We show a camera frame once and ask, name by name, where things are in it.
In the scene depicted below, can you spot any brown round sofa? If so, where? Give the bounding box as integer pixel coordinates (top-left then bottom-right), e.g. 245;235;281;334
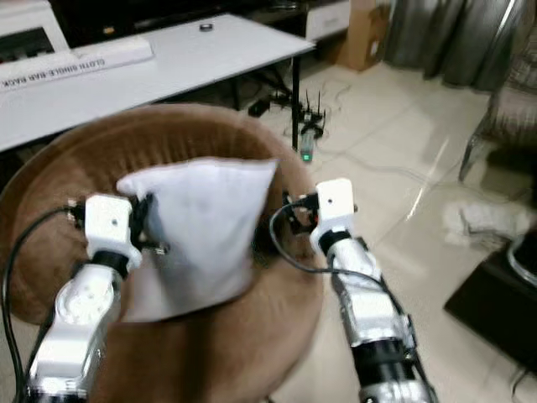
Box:
0;103;326;403

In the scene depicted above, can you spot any grey curtain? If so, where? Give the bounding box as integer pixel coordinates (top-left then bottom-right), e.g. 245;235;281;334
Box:
383;0;525;92

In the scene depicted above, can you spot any white crumpled cloth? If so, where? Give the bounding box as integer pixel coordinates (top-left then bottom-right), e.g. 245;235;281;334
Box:
443;200;523;250

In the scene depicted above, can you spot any silver metal tube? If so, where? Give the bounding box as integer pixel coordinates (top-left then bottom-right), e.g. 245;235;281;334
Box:
506;233;537;282

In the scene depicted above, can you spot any black box platform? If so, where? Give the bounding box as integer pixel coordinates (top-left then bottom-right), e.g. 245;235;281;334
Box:
443;243;537;370

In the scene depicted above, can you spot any plain white box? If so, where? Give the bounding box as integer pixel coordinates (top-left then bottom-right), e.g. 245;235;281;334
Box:
305;0;352;40

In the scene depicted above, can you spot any light grey pillow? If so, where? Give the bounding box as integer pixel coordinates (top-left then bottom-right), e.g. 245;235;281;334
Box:
116;157;279;324

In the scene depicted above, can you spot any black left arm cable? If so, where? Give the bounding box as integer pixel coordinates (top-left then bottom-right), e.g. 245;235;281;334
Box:
2;206;85;403

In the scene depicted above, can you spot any grey fabric chair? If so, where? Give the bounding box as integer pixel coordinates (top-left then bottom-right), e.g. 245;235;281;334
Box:
459;0;537;183

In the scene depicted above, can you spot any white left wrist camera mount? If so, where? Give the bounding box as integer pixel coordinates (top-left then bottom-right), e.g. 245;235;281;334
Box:
84;194;143;271

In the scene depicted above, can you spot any white table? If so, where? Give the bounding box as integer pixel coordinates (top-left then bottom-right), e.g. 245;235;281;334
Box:
0;13;316;154

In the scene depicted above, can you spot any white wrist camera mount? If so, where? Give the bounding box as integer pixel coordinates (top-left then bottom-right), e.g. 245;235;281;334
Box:
84;194;143;271
309;178;357;255

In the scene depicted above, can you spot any black router with antennas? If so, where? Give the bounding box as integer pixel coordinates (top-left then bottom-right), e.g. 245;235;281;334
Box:
296;88;328;144

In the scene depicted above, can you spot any brown cardboard box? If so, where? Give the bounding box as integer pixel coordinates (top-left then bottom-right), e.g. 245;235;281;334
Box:
336;0;391;72

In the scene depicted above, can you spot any long white printed box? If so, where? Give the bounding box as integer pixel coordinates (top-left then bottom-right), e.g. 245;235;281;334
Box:
0;35;154;93

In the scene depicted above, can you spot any white box with dark window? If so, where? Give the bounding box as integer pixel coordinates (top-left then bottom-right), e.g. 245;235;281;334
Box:
0;0;70;64

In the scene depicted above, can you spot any black power strip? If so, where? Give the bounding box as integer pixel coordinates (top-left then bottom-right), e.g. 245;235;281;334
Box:
248;91;296;118

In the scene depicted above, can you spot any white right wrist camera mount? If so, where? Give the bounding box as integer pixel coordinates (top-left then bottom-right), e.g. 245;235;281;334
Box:
309;178;357;255

